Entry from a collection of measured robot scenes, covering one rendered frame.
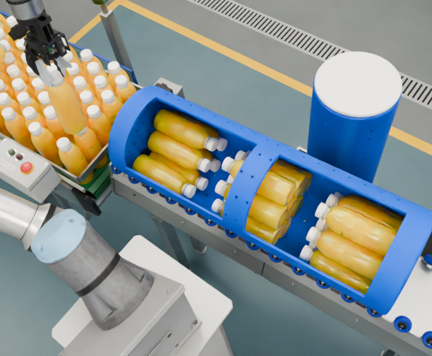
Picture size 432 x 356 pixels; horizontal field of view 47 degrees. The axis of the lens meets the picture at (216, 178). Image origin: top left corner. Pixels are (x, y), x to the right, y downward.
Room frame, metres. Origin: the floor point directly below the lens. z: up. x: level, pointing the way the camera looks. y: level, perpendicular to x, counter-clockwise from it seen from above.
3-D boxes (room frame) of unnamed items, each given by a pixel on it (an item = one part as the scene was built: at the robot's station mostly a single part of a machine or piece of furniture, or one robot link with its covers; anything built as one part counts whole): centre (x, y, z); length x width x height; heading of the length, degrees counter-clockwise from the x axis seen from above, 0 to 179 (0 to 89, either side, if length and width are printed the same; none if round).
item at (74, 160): (0.97, 0.44, 0.99); 0.07 x 0.07 x 0.19
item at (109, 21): (1.53, 0.28, 0.55); 0.04 x 0.04 x 1.10; 47
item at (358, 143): (1.02, -0.52, 0.59); 0.28 x 0.28 x 0.88
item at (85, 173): (1.06, 0.30, 0.96); 0.40 x 0.01 x 0.03; 137
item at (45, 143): (1.05, 0.53, 0.99); 0.07 x 0.07 x 0.19
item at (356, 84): (1.02, -0.52, 1.03); 0.28 x 0.28 x 0.01
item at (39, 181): (0.93, 0.59, 1.05); 0.20 x 0.10 x 0.10; 47
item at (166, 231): (0.91, 0.24, 0.31); 0.06 x 0.06 x 0.63; 47
